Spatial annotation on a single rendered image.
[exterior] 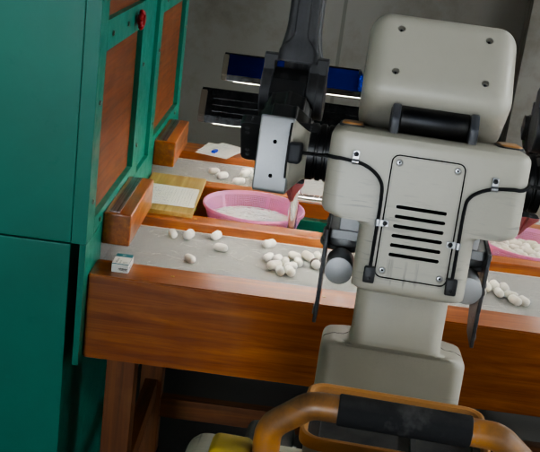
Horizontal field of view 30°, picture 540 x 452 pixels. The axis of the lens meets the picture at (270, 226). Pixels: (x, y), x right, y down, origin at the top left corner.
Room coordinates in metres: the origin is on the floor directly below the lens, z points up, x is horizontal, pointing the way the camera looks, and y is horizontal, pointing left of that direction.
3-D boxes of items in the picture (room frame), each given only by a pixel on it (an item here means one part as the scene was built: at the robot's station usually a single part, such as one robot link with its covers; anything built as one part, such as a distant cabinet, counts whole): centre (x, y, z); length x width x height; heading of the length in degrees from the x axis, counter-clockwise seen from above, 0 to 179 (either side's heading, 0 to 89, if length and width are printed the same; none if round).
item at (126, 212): (2.13, 0.32, 0.83); 0.30 x 0.06 x 0.07; 0
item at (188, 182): (2.47, 0.27, 0.77); 0.33 x 0.15 x 0.01; 0
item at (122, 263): (1.92, 0.29, 0.77); 0.06 x 0.04 x 0.02; 0
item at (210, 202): (2.47, 0.05, 0.72); 0.27 x 0.27 x 0.10
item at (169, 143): (2.81, 0.32, 0.83); 0.30 x 0.06 x 0.07; 0
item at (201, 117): (2.19, -0.12, 1.08); 0.62 x 0.08 x 0.07; 90
